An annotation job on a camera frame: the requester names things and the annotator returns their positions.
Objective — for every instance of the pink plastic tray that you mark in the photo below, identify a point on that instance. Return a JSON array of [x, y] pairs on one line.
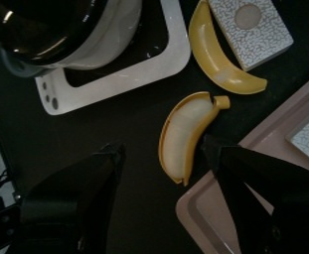
[[215, 211]]

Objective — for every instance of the yellow toy banana with peel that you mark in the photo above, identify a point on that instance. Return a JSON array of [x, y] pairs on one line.
[[184, 139]]

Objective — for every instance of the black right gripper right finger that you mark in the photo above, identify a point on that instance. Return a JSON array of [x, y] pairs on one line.
[[267, 195]]

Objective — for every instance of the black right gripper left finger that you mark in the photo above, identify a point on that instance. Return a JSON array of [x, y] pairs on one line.
[[79, 195]]

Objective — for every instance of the white toy stove base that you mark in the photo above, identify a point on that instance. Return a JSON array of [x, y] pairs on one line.
[[130, 66]]

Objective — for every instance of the black and white toy pot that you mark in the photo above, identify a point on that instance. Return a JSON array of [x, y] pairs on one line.
[[59, 29]]

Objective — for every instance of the white patterned box with circle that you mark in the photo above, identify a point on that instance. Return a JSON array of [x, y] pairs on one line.
[[249, 29]]

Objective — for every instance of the yellow banana peel piece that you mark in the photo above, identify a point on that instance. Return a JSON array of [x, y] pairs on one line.
[[216, 63]]

